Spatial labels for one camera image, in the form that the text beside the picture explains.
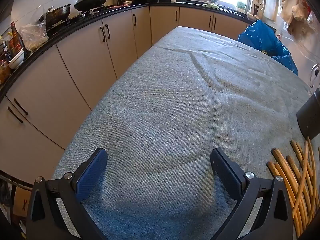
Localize white ceramic bowl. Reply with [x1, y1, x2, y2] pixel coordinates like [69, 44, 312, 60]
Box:
[8, 47, 25, 70]

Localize pile of wooden chopsticks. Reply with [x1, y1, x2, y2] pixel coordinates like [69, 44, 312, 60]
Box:
[267, 137, 320, 238]

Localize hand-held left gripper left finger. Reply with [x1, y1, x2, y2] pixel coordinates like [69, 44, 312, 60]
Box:
[26, 148, 108, 240]

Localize white cutting board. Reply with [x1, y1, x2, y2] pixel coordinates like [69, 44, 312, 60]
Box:
[262, 0, 279, 22]

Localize black cylindrical utensil holder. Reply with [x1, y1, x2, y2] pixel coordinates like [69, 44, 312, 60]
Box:
[296, 87, 320, 140]

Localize dark sauce bottle red label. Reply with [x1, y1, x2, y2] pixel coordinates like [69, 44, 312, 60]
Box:
[10, 22, 25, 53]

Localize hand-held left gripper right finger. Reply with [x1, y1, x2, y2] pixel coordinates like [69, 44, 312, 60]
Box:
[210, 147, 297, 240]

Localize black kitchen countertop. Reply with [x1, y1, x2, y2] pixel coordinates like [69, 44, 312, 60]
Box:
[0, 1, 258, 103]

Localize clear plastic food bag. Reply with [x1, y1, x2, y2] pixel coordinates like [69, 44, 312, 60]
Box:
[19, 23, 49, 51]

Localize tan printed plastic bag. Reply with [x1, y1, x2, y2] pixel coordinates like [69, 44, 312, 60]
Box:
[291, 0, 314, 22]

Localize grey woven tablecloth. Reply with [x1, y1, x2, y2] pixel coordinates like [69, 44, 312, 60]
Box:
[51, 26, 320, 240]

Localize black gas stove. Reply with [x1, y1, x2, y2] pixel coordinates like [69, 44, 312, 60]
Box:
[46, 4, 110, 33]

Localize cardboard box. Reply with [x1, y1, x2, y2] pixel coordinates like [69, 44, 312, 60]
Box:
[12, 187, 32, 217]

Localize steel cooking pot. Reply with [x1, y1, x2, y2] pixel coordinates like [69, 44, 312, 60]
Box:
[40, 4, 71, 29]

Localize beige base cabinets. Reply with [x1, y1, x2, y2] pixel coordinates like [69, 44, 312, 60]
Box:
[0, 5, 250, 178]

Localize blue plastic bag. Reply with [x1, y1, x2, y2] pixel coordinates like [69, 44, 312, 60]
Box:
[237, 20, 299, 75]

